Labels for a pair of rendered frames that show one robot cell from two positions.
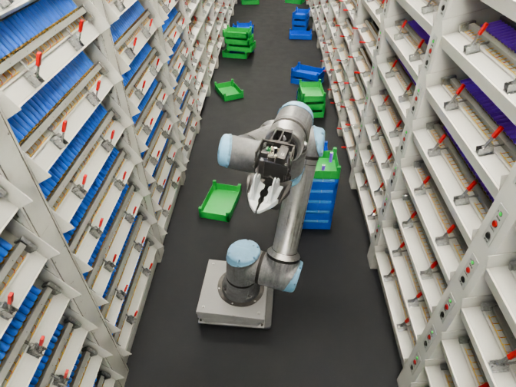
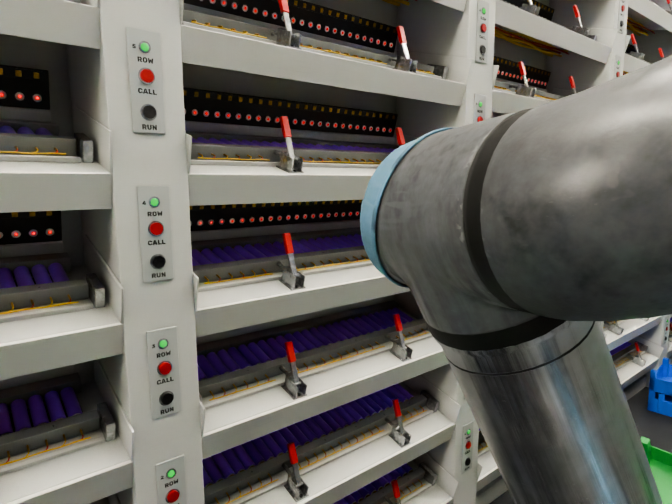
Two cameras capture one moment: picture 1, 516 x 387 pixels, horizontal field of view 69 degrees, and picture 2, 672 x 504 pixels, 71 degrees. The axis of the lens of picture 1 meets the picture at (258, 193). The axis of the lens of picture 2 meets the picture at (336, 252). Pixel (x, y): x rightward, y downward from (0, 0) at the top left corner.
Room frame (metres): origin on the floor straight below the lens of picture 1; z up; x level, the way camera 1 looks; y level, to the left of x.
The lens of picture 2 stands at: (1.60, -0.02, 0.88)
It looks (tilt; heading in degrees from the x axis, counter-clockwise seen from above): 8 degrees down; 229
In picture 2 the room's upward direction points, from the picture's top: straight up
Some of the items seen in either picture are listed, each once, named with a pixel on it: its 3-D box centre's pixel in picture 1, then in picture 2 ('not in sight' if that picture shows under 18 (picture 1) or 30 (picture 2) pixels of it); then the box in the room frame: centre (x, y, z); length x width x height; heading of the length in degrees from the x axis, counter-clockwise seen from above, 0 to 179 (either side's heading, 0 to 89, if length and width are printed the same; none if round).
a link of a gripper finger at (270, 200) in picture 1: (271, 191); not in sight; (0.54, -0.03, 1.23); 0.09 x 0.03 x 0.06; 164
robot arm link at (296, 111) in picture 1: (292, 126); not in sight; (0.81, -0.08, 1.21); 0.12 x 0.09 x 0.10; 164
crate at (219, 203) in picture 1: (220, 200); not in sight; (1.87, 0.25, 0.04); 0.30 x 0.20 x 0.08; 167
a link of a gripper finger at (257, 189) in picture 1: (255, 188); not in sight; (0.55, 0.00, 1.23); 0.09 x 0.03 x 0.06; 164
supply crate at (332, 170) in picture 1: (311, 162); not in sight; (1.74, -0.30, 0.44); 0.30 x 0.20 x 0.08; 88
